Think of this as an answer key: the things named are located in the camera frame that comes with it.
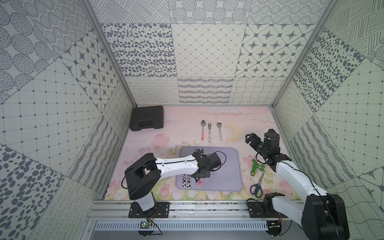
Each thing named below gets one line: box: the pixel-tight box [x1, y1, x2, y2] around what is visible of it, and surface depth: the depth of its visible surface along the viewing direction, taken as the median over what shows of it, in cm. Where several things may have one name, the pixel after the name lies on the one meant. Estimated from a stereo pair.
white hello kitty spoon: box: [216, 121, 223, 143], surface depth 109 cm
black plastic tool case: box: [129, 105, 164, 132], surface depth 107 cm
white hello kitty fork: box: [208, 122, 212, 145], surface depth 109 cm
